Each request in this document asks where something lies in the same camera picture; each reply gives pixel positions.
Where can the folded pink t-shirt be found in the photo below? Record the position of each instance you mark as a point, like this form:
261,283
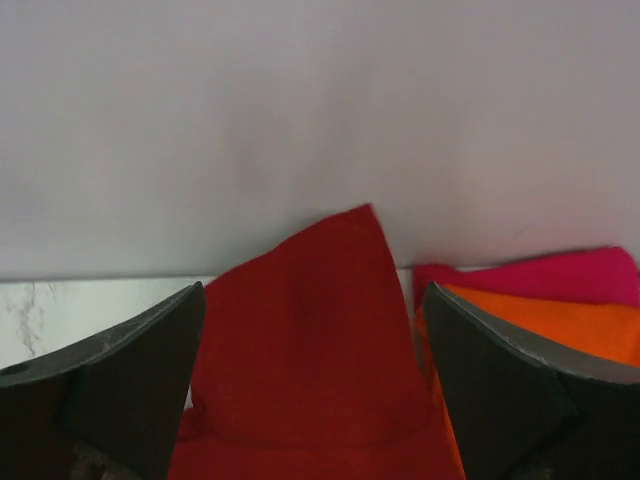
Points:
598,276

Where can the folded orange t-shirt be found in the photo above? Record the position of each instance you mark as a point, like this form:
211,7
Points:
575,325

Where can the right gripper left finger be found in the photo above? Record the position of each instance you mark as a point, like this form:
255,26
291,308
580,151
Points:
108,406

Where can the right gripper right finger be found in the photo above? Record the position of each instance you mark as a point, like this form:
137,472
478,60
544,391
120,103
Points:
520,400

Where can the dark red t-shirt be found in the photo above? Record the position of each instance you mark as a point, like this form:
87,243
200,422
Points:
306,368

